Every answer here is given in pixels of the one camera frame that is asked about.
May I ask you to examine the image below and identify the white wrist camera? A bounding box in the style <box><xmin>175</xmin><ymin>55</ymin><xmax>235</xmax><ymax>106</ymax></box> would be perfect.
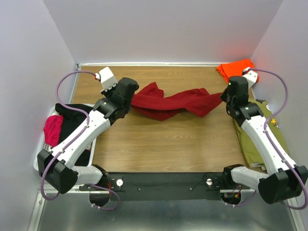
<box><xmin>242</xmin><ymin>67</ymin><xmax>258</xmax><ymax>89</ymax></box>
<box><xmin>95</xmin><ymin>67</ymin><xmax>118</xmax><ymax>94</ymax></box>

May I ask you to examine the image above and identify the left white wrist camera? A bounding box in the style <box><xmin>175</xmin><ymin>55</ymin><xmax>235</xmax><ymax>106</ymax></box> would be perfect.
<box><xmin>95</xmin><ymin>67</ymin><xmax>118</xmax><ymax>94</ymax></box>

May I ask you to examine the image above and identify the dark red t shirt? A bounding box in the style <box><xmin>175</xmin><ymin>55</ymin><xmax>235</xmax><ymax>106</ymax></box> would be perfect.
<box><xmin>131</xmin><ymin>82</ymin><xmax>222</xmax><ymax>121</ymax></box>

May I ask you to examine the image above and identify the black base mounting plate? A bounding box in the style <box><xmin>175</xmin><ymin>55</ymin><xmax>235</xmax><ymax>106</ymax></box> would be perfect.
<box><xmin>79</xmin><ymin>171</ymin><xmax>251</xmax><ymax>202</ymax></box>

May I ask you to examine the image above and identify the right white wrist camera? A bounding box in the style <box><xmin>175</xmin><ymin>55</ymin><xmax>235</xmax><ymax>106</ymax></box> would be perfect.
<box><xmin>242</xmin><ymin>67</ymin><xmax>258</xmax><ymax>89</ymax></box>

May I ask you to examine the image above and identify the black garment in basket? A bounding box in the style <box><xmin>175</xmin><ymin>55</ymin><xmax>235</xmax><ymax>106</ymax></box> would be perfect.
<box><xmin>55</xmin><ymin>103</ymin><xmax>91</xmax><ymax>167</ymax></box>

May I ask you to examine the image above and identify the olive green t shirt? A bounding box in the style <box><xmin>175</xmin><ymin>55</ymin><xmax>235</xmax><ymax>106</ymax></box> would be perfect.
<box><xmin>234</xmin><ymin>98</ymin><xmax>289</xmax><ymax>173</ymax></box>

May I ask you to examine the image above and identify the pink garment in basket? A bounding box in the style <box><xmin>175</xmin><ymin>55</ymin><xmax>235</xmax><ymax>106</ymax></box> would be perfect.
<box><xmin>43</xmin><ymin>115</ymin><xmax>64</xmax><ymax>147</ymax></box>

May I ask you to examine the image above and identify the folded orange t shirt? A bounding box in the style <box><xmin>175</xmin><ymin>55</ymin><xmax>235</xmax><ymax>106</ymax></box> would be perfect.
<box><xmin>216</xmin><ymin>59</ymin><xmax>255</xmax><ymax>84</ymax></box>

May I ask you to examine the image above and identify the white laundry basket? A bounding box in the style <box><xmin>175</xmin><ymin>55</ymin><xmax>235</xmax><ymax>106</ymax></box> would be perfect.
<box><xmin>35</xmin><ymin>104</ymin><xmax>97</xmax><ymax>177</ymax></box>

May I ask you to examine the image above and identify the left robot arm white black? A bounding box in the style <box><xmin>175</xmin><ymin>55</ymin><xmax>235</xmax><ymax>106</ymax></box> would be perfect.
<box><xmin>37</xmin><ymin>77</ymin><xmax>139</xmax><ymax>194</ymax></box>

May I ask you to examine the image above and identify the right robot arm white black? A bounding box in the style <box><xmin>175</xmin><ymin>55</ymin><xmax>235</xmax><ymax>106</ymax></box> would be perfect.
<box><xmin>221</xmin><ymin>76</ymin><xmax>308</xmax><ymax>204</ymax></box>

